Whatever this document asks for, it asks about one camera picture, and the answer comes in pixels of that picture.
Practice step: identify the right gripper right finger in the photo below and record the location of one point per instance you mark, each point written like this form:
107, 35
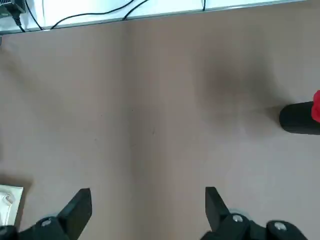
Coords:
218, 215

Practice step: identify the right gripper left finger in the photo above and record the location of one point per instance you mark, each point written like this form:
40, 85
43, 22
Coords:
77, 212

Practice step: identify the cream-colored tablecloth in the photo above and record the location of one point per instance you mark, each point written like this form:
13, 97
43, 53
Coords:
10, 202

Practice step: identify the black vase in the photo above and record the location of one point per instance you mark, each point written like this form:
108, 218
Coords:
297, 120

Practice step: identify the white side table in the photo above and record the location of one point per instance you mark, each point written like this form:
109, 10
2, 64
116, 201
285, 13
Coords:
175, 7

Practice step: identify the black finned device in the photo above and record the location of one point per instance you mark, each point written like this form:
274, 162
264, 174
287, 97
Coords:
12, 6

